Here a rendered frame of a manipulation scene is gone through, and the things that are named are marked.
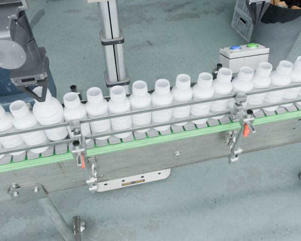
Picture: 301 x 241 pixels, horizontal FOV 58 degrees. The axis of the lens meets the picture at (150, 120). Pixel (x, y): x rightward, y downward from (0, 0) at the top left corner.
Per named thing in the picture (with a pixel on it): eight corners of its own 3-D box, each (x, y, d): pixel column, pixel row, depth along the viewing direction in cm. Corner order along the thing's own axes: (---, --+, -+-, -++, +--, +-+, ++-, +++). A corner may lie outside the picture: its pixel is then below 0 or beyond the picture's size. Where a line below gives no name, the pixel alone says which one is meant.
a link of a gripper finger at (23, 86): (26, 110, 61) (10, 78, 54) (28, 90, 66) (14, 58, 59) (57, 105, 62) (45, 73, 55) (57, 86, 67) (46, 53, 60)
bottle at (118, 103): (108, 130, 81) (101, 89, 68) (124, 120, 83) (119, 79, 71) (120, 142, 78) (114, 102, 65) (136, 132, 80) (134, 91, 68)
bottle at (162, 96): (168, 116, 85) (171, 74, 72) (172, 130, 81) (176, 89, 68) (149, 118, 84) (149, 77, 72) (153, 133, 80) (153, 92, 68)
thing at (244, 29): (248, 44, 289) (254, 25, 272) (229, 26, 315) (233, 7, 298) (295, 34, 301) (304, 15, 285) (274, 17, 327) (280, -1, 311)
